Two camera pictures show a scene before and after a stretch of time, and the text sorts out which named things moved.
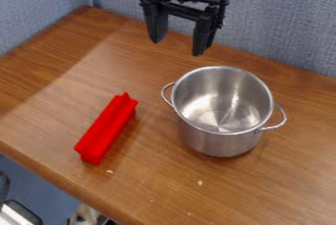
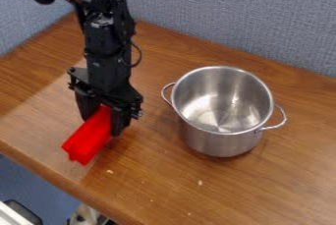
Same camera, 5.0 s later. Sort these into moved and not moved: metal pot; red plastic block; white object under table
Moved: red plastic block
Not moved: metal pot; white object under table
